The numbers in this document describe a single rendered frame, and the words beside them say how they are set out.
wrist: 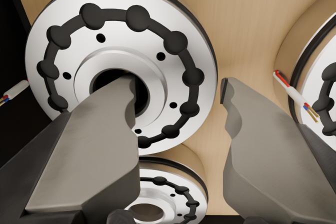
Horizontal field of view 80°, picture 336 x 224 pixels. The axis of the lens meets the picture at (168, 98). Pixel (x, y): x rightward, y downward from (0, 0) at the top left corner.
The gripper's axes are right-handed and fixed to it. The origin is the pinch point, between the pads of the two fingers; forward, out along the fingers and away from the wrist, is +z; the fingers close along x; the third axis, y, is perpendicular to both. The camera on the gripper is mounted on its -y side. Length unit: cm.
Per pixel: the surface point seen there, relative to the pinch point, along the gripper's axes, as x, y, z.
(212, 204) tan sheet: 4.6, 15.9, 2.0
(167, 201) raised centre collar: -0.4, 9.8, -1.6
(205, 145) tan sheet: 2.7, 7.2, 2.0
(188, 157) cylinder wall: 1.2, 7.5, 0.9
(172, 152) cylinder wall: -0.1, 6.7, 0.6
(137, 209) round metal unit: -3.0, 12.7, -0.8
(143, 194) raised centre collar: -2.2, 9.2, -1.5
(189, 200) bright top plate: 1.5, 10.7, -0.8
